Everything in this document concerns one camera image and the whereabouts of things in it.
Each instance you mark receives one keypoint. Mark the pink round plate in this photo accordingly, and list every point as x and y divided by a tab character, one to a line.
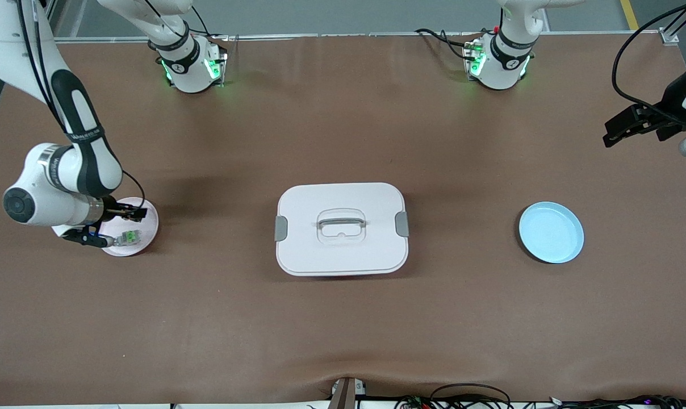
147	238

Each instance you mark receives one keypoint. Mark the white lidded storage box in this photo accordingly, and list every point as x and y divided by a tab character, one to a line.
343	255

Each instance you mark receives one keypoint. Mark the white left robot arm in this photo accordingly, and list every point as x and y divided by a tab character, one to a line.
502	68

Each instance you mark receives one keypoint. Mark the green and clear switch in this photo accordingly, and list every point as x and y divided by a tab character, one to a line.
130	237

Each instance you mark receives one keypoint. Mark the aluminium frame strut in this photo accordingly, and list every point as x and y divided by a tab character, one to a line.
675	25

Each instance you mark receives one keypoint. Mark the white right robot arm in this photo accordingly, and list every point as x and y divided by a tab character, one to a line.
42	204

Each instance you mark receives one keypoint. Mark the brown table mat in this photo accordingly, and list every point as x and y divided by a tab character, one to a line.
343	329

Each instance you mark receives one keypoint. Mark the aluminium frame rail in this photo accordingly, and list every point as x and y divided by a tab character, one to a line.
320	36

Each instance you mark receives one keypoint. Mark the grey table edge bracket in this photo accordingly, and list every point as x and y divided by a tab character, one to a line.
346	393

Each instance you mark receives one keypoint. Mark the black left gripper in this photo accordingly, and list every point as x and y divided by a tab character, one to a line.
663	117

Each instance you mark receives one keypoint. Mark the light blue round plate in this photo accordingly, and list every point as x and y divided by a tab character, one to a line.
550	233

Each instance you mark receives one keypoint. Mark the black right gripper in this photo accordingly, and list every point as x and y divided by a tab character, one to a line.
111	208

